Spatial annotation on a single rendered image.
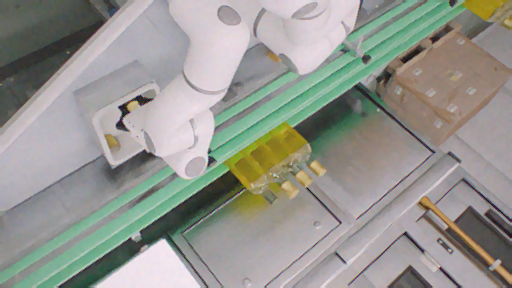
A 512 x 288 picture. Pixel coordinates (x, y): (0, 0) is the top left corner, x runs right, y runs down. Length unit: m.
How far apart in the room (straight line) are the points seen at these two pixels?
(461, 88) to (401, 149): 3.65
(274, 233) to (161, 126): 0.67
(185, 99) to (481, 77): 4.90
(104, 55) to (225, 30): 0.46
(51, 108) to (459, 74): 4.76
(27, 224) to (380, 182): 1.08
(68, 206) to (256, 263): 0.54
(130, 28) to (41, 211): 0.53
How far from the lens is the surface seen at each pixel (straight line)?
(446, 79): 5.26
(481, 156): 5.83
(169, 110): 0.77
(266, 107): 1.26
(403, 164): 1.62
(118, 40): 1.05
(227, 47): 0.65
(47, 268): 1.21
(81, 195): 1.25
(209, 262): 1.32
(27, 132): 1.11
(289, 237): 1.36
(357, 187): 1.52
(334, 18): 0.85
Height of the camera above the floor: 1.47
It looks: 22 degrees down
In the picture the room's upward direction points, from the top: 137 degrees clockwise
